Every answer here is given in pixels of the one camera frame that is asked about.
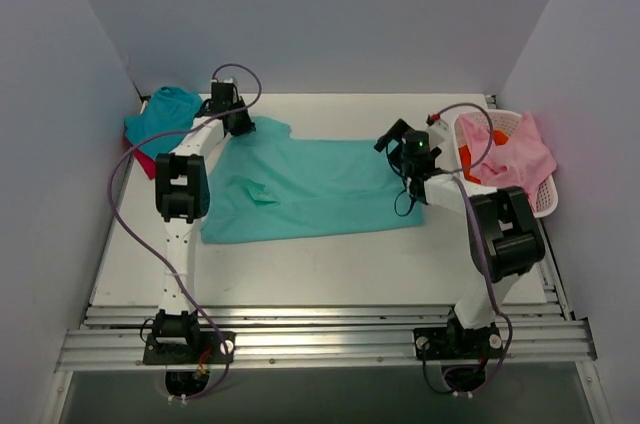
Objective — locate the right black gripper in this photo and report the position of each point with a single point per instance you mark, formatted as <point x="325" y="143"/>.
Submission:
<point x="393" y="138"/>

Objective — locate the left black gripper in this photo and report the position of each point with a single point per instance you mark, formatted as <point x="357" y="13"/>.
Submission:
<point x="239" y="123"/>

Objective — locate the mint green t-shirt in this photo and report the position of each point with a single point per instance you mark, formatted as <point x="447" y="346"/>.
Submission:
<point x="268" y="185"/>

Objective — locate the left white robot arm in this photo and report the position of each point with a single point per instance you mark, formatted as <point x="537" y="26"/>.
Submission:
<point x="182" y="198"/>

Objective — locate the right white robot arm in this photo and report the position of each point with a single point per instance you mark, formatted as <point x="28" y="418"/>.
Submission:
<point x="504" y="239"/>

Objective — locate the folded teal t-shirt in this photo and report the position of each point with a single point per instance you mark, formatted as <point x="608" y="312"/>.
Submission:
<point x="169" y="109"/>

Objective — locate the orange t-shirt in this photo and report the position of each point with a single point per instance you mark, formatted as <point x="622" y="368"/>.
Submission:
<point x="476" y="140"/>

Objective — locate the folded red t-shirt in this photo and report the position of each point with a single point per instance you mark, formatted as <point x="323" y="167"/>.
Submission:
<point x="147" y="163"/>

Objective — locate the white plastic laundry basket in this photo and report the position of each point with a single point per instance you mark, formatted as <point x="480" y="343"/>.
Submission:
<point x="506" y="121"/>

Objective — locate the pink t-shirt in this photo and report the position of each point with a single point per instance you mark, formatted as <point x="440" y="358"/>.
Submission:
<point x="529" y="161"/>

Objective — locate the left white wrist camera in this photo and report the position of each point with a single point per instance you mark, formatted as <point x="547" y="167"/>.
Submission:
<point x="229" y="80"/>

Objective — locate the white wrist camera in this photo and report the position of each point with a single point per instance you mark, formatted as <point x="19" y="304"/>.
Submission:
<point x="437" y="130"/>
<point x="229" y="80"/>

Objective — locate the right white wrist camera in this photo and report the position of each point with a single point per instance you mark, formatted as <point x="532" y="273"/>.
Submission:
<point x="437" y="130"/>

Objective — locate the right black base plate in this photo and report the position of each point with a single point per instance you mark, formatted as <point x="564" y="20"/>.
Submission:
<point x="444" y="343"/>

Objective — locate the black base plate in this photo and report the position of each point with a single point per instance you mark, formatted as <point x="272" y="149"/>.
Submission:
<point x="176" y="351"/>
<point x="444" y="343"/>

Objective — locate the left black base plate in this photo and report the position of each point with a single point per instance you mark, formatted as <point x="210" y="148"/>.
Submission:
<point x="176" y="351"/>

